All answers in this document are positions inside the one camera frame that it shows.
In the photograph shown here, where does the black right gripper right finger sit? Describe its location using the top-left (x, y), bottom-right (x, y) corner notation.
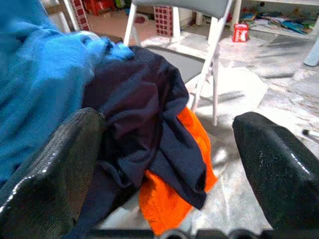
top-left (231, 111), bottom-right (319, 231)

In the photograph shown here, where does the blue cloth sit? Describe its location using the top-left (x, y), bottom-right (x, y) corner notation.
top-left (0, 0), bottom-right (137, 185)

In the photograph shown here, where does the red white patterned panel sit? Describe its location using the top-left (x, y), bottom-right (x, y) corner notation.
top-left (69, 0), bottom-right (91, 32)
top-left (153, 5), bottom-right (174, 37)

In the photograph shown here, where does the white toy shelf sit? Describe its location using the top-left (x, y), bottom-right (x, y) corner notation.
top-left (233, 0), bottom-right (319, 67)

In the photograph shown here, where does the dark navy cloth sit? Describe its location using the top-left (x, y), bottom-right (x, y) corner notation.
top-left (62, 46), bottom-right (207, 239)

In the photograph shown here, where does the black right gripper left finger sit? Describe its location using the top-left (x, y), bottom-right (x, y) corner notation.
top-left (0, 107), bottom-right (107, 239)

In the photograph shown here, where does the red snack packet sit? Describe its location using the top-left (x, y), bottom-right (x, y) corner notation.
top-left (231, 23), bottom-right (250, 43)

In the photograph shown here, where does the orange cloth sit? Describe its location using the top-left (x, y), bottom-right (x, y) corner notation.
top-left (138, 107), bottom-right (219, 236)

